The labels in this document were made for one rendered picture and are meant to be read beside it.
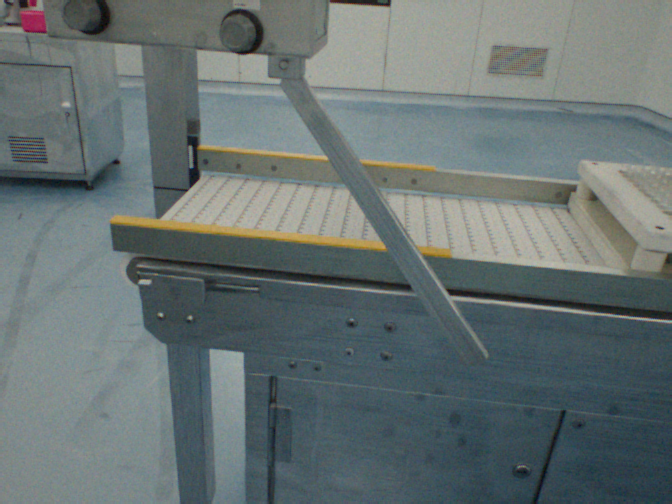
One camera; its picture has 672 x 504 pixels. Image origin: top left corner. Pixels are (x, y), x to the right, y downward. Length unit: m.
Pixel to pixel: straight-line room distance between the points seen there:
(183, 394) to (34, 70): 2.24
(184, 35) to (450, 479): 0.61
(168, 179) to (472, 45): 5.10
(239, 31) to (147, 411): 1.33
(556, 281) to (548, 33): 5.51
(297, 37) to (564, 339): 0.39
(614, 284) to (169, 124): 0.61
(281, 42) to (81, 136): 2.66
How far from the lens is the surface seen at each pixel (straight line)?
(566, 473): 0.82
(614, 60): 6.36
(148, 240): 0.60
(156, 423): 1.62
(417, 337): 0.60
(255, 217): 0.70
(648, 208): 0.68
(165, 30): 0.50
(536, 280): 0.58
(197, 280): 0.60
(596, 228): 0.74
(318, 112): 0.50
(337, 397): 0.72
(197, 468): 1.22
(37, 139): 3.18
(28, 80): 3.12
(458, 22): 5.78
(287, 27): 0.47
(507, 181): 0.82
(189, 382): 1.08
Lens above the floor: 1.09
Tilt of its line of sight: 26 degrees down
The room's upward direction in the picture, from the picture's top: 4 degrees clockwise
